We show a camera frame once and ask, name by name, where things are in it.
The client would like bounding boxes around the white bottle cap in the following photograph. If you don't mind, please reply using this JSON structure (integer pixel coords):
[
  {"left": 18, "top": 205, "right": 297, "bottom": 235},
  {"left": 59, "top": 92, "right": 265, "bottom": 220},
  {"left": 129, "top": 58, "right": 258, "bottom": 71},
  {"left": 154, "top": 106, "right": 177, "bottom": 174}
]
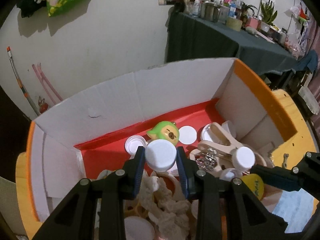
[
  {"left": 145, "top": 139, "right": 177, "bottom": 172},
  {"left": 232, "top": 146, "right": 255, "bottom": 172}
]

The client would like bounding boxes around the yellow round lid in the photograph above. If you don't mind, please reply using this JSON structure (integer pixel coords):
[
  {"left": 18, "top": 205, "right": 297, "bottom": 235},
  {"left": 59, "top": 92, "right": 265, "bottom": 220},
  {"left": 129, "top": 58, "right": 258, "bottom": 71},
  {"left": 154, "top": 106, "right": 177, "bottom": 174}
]
[{"left": 241, "top": 174, "right": 265, "bottom": 200}]

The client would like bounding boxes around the dark green clothed table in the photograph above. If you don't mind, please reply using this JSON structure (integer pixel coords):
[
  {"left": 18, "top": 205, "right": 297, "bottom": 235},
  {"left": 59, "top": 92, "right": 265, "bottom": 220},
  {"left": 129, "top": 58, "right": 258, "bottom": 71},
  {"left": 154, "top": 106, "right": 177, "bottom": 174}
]
[{"left": 167, "top": 12, "right": 297, "bottom": 75}]

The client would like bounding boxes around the small grey metal part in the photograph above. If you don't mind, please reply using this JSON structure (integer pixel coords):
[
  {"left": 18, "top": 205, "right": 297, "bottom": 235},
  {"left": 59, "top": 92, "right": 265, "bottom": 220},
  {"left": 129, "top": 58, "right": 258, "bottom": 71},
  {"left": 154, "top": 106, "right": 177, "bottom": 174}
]
[{"left": 281, "top": 153, "right": 289, "bottom": 169}]

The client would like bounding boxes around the large white printed lid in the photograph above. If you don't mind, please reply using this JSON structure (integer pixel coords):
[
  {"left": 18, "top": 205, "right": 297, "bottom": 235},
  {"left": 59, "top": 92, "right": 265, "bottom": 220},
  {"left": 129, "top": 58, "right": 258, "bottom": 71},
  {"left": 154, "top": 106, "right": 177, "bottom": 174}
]
[{"left": 179, "top": 126, "right": 197, "bottom": 145}]

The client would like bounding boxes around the green bear figurine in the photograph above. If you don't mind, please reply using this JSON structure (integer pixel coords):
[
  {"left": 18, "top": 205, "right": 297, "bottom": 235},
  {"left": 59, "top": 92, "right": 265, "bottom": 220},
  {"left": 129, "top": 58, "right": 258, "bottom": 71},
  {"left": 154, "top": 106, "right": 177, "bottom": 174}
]
[{"left": 146, "top": 121, "right": 180, "bottom": 146}]

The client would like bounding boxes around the tape roll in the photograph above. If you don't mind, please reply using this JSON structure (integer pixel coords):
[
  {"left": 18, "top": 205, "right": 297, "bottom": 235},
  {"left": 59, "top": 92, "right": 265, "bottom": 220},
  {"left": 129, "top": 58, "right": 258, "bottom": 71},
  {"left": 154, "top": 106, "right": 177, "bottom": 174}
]
[{"left": 226, "top": 17, "right": 243, "bottom": 31}]

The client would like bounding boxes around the black bag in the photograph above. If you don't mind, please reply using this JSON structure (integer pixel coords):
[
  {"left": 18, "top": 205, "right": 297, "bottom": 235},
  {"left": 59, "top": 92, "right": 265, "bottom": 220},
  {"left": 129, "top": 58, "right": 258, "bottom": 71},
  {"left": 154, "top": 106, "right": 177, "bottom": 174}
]
[{"left": 16, "top": 0, "right": 47, "bottom": 18}]

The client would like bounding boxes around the blue fluffy towel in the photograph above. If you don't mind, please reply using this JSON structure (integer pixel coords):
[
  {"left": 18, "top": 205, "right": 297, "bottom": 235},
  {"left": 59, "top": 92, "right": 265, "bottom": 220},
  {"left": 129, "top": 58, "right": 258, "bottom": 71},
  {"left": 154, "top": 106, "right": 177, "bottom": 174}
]
[{"left": 272, "top": 189, "right": 314, "bottom": 233}]

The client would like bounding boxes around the beige large clothes peg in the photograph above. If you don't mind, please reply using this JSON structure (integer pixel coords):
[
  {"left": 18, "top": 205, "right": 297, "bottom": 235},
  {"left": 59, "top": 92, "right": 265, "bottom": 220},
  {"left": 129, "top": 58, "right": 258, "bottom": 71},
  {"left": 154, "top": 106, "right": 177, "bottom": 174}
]
[{"left": 189, "top": 122, "right": 267, "bottom": 177}]

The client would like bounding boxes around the steel pot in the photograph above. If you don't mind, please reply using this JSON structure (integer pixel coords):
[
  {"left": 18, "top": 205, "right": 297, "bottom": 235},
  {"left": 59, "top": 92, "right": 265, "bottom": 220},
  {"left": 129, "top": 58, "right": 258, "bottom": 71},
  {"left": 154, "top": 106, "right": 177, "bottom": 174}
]
[{"left": 200, "top": 1, "right": 221, "bottom": 22}]

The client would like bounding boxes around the orange cardboard box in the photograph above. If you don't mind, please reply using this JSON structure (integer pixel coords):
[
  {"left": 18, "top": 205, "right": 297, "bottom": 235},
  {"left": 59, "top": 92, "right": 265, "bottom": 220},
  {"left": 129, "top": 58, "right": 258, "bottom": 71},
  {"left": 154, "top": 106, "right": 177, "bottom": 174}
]
[{"left": 27, "top": 58, "right": 297, "bottom": 239}]

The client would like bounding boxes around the pink curtain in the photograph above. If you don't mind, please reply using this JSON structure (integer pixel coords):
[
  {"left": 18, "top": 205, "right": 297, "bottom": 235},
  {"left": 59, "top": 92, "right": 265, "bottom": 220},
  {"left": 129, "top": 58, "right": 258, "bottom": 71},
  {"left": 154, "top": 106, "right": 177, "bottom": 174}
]
[{"left": 306, "top": 17, "right": 320, "bottom": 120}]

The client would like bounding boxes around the potted snake plant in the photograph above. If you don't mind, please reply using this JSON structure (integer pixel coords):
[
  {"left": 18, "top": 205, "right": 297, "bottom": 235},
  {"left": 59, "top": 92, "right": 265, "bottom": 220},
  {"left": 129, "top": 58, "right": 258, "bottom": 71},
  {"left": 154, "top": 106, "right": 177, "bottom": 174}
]
[{"left": 260, "top": 0, "right": 278, "bottom": 33}]

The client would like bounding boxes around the cream crochet scrunchie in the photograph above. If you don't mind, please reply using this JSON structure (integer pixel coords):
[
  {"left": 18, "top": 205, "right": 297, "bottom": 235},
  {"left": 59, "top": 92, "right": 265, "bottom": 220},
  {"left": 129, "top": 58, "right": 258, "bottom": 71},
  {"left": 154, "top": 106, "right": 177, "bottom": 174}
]
[{"left": 138, "top": 175, "right": 190, "bottom": 239}]

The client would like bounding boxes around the orange handled broom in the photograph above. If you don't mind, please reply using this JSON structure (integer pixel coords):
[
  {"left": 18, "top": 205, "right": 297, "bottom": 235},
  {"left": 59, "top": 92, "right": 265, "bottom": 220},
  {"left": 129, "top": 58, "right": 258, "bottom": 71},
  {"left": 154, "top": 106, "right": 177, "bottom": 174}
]
[{"left": 6, "top": 46, "right": 41, "bottom": 118}]

